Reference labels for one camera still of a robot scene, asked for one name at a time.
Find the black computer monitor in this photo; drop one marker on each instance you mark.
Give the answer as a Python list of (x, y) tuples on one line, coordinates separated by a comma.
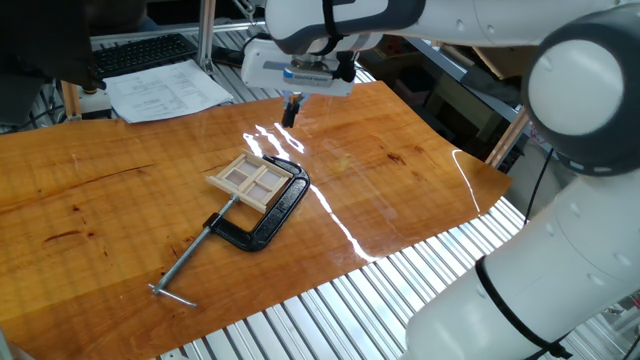
[(40, 40)]

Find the aluminium profile post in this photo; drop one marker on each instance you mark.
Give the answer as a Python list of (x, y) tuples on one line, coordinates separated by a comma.
[(205, 35)]

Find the seated person dark clothes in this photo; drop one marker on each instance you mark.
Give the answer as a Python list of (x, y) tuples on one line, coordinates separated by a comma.
[(125, 15)]

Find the black C-clamp with steel screw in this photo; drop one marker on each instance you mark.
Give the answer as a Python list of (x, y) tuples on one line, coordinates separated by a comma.
[(280, 210)]

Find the black computer keyboard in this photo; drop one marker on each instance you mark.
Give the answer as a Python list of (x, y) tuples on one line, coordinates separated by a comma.
[(140, 52)]

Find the wooden slat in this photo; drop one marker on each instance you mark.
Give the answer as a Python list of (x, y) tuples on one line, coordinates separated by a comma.
[(507, 140), (70, 100)]

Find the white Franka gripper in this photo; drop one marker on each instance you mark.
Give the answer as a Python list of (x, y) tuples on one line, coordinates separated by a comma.
[(260, 65)]

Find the miniature wooden sliding window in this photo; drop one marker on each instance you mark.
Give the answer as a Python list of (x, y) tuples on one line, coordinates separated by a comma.
[(250, 180)]

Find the glossy wood-grain mat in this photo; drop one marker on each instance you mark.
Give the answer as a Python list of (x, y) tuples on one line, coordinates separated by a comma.
[(100, 215)]

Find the printed white paper sheets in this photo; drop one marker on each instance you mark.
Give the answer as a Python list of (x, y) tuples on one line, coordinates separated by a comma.
[(165, 92)]

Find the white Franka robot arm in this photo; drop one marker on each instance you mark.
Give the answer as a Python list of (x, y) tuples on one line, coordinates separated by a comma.
[(550, 280)]

